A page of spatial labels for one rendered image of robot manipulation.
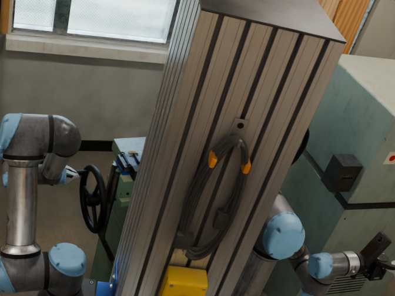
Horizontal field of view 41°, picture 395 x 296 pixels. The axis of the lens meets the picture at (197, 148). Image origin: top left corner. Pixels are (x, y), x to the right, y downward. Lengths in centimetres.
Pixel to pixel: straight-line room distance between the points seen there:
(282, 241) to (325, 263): 30
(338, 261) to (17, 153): 101
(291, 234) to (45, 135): 75
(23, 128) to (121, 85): 209
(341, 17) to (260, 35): 301
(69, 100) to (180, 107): 274
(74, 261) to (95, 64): 202
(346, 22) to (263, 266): 265
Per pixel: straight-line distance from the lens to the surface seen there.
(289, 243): 142
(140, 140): 249
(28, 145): 159
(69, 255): 170
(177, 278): 114
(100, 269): 282
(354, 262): 174
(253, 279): 154
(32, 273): 167
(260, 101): 92
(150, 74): 363
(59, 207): 339
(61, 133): 160
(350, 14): 389
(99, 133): 381
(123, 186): 215
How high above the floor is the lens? 229
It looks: 33 degrees down
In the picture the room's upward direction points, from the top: 18 degrees clockwise
